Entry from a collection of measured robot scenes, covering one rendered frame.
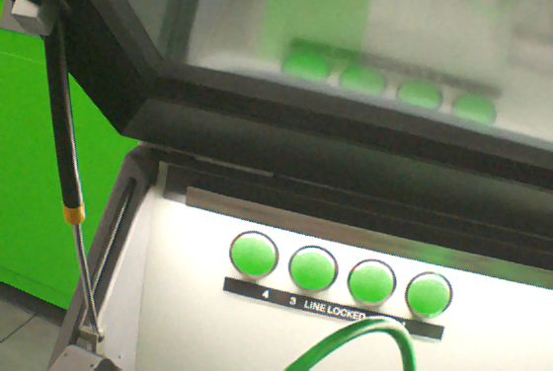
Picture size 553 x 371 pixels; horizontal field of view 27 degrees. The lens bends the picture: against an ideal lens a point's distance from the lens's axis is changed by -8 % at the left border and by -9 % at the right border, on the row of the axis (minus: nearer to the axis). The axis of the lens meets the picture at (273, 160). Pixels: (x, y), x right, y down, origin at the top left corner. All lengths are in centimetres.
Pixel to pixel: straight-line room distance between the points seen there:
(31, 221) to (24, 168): 18
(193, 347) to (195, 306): 5
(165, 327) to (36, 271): 277
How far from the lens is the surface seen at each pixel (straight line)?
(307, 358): 92
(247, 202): 118
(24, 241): 403
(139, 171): 122
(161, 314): 128
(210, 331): 127
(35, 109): 388
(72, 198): 101
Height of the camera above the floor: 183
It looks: 17 degrees down
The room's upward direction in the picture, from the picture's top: 10 degrees clockwise
